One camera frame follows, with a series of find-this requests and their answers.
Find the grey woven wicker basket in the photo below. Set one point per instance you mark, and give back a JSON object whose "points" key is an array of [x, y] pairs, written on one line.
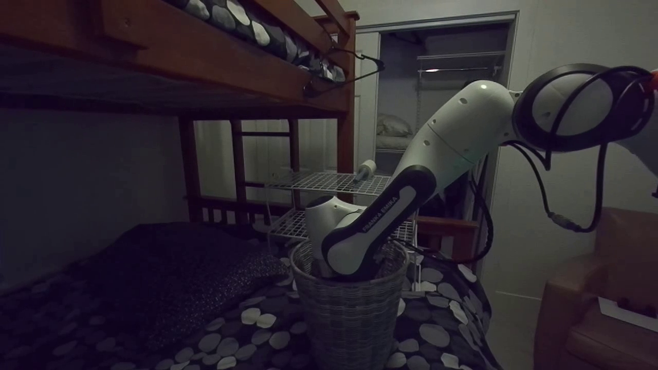
{"points": [[351, 323]]}

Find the dark speckled pillow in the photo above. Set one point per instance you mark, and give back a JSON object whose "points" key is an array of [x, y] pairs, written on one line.
{"points": [[169, 280]]}

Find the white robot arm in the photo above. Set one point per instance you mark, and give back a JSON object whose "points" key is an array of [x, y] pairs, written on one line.
{"points": [[565, 108]]}

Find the black spotted bed cover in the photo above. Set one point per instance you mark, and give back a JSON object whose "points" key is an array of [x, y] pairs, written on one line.
{"points": [[443, 323]]}

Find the small white bottle on shelf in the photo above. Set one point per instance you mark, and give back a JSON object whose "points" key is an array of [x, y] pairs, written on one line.
{"points": [[365, 170]]}

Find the brown armchair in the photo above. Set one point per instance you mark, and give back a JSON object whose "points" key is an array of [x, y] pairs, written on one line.
{"points": [[598, 310]]}

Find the upper bunk spotted bedding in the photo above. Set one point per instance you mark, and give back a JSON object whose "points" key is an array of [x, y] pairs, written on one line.
{"points": [[237, 21]]}

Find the white paper on armchair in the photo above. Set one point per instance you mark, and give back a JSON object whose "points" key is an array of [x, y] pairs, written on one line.
{"points": [[612, 308]]}

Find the wooden bunk bed frame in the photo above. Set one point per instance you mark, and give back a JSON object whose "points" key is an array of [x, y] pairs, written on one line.
{"points": [[151, 58]]}

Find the white wire shelf rack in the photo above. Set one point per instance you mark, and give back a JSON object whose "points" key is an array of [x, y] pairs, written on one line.
{"points": [[340, 201]]}

